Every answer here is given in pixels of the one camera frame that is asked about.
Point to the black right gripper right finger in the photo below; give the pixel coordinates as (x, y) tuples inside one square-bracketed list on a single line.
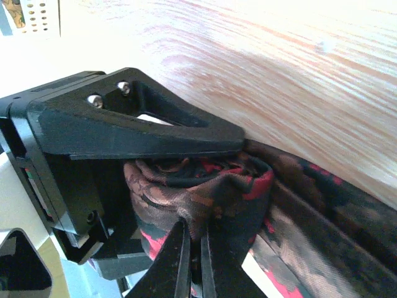
[(222, 274)]

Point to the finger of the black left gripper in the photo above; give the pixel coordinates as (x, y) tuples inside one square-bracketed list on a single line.
[(139, 130), (121, 265)]

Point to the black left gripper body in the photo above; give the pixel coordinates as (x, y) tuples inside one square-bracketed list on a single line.
[(84, 204)]

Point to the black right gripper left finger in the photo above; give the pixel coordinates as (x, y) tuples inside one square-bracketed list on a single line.
[(170, 274)]

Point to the brown red patterned tie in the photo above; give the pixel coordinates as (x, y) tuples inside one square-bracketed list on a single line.
[(311, 233)]

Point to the white perforated plastic basket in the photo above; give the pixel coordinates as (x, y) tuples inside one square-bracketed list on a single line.
[(30, 18)]

